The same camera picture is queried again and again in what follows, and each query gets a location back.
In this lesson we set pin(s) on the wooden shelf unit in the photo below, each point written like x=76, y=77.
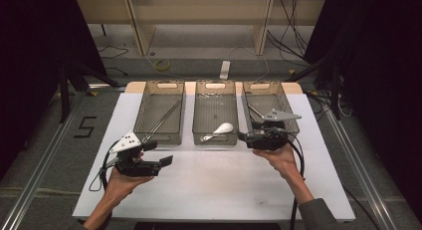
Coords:
x=199, y=11

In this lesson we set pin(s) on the white power strip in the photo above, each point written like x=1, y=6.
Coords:
x=225, y=70

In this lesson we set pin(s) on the aluminium floor rail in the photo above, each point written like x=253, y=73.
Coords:
x=106, y=87
x=359, y=174
x=36, y=173

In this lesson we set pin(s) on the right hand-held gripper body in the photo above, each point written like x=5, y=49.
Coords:
x=282, y=115

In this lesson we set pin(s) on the white table cover sheet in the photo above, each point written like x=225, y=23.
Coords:
x=212, y=190

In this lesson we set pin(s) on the yellow tape roll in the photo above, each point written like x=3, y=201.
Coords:
x=163, y=65

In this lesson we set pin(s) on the black metal stand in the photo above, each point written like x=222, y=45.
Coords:
x=63, y=90
x=335, y=90

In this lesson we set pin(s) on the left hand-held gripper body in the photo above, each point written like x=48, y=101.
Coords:
x=126, y=143

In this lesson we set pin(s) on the person's right hand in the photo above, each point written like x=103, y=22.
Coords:
x=280, y=160

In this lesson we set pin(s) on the black curtain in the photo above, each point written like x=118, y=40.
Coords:
x=381, y=74
x=33, y=57

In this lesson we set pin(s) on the grey mesh plastic bin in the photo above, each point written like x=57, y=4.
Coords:
x=265, y=97
x=212, y=107
x=154, y=105

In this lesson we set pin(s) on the person's left hand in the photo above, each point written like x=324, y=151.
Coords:
x=122, y=185

